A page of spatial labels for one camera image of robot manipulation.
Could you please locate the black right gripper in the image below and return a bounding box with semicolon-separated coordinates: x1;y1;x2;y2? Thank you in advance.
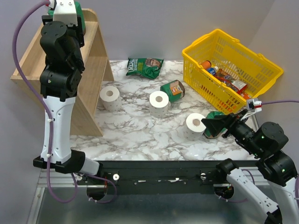
201;108;264;156

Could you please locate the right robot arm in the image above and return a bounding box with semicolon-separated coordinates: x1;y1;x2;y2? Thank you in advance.
201;109;299;224

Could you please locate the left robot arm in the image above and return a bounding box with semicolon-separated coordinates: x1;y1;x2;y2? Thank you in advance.
33;15;104;184

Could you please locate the wooden shelf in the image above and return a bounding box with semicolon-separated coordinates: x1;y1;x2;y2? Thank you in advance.
20;9;114;139

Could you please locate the red white box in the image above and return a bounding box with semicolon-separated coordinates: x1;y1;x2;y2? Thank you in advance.
231;80;248;94

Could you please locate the white dotted roll right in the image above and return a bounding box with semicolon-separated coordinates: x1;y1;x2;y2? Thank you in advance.
183;113;206;140

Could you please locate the white dotted roll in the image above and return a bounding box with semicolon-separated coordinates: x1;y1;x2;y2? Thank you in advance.
100;86;122;112
149;91;171;119
183;113;206;140

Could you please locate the blue label bottle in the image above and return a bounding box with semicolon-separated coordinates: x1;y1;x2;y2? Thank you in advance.
207;66;219;76

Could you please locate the yellow plastic basket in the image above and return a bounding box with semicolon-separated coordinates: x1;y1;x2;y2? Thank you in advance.
182;29;284;114

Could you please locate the green wrapped roll with picture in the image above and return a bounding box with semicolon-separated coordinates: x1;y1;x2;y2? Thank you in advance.
160;80;185;103

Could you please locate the white dotted roll middle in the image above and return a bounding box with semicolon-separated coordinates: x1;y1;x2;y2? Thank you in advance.
149;91;171;119

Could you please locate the white dotted roll left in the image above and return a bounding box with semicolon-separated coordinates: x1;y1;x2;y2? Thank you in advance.
100;86;122;112

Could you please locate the green chips bag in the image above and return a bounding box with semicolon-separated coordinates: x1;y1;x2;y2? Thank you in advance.
126;58;164;79

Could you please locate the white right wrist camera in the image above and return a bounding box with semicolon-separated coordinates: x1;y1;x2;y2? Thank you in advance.
241;98;262;120

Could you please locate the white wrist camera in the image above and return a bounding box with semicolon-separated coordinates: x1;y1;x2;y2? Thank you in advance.
241;98;262;120
49;0;78;27

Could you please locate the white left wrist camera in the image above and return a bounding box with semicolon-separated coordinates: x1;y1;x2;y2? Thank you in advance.
49;0;78;27

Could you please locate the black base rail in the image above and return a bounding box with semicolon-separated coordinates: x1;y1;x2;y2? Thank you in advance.
78;161;226;195

